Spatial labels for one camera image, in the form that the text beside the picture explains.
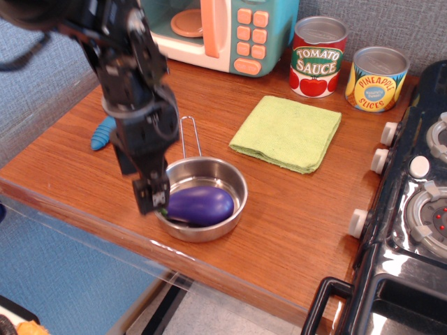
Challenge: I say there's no black toy stove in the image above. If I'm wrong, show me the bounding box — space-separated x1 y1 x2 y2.
302 61 446 334

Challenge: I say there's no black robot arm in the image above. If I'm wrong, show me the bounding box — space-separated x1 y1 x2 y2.
1 1 179 214

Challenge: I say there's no white stove knob top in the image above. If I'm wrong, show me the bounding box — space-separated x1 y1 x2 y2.
380 122 399 147

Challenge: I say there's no orange object bottom left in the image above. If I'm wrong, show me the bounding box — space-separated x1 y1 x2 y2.
1 315 50 335

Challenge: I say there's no orange toy plate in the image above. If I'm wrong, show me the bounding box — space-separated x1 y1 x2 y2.
170 8 203 38

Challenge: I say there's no green folded cloth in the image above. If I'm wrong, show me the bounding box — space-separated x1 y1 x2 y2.
229 96 342 174

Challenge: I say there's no white stove knob bottom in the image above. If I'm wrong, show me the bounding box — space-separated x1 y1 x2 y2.
348 209 368 239

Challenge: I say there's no white stove knob middle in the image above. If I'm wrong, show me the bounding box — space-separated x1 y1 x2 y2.
370 149 389 174

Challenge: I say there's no small stainless steel pan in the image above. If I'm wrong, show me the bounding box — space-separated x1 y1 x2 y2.
154 117 248 243

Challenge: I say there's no teal toy microwave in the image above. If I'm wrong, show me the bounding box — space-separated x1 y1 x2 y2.
140 1 299 77

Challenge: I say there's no purple toy eggplant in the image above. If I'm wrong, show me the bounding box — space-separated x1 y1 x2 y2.
160 186 234 227

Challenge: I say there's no tomato sauce can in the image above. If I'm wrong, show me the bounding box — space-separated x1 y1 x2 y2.
289 16 349 98

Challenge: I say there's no pineapple slices can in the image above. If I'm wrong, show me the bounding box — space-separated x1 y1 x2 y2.
345 46 410 113

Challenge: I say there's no blue handled metal spoon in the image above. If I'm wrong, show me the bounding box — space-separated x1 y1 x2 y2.
90 117 116 151

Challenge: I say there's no white stove knob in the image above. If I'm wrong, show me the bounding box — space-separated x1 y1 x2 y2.
370 149 389 174
380 122 399 147
348 209 368 239

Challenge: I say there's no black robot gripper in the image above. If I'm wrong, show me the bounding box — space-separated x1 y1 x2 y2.
110 87 179 215

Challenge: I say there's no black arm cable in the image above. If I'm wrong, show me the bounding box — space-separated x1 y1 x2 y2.
0 31 52 73

